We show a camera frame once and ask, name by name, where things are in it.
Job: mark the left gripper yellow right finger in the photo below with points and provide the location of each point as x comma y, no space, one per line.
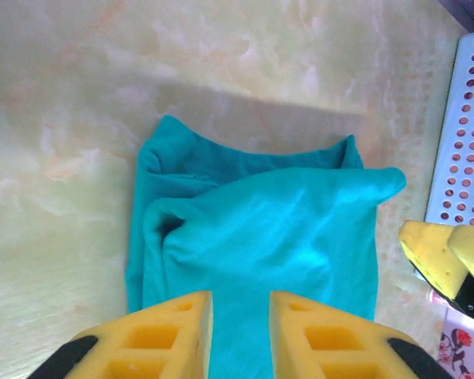
300,355

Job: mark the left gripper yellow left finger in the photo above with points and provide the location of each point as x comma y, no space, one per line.
170,355

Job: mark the teal t-shirt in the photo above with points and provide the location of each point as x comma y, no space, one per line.
260,221

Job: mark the pale blue perforated basket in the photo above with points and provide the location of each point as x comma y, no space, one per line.
462,98

